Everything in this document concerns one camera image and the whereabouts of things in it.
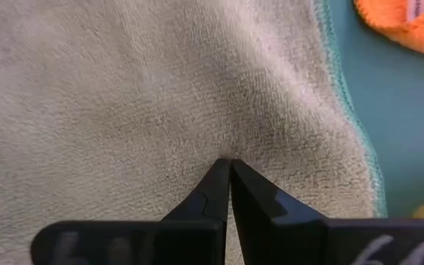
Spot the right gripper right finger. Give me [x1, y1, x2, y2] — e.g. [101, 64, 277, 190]
[230, 160, 424, 265]

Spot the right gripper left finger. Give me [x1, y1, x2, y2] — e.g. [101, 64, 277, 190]
[30, 158, 231, 265]

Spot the pale green microfiber towel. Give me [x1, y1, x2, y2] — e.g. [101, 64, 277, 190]
[0, 0, 389, 265]

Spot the orange microfiber towel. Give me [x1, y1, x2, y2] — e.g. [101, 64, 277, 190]
[353, 0, 424, 63]

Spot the green table mat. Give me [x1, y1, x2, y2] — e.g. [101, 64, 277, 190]
[322, 0, 424, 222]

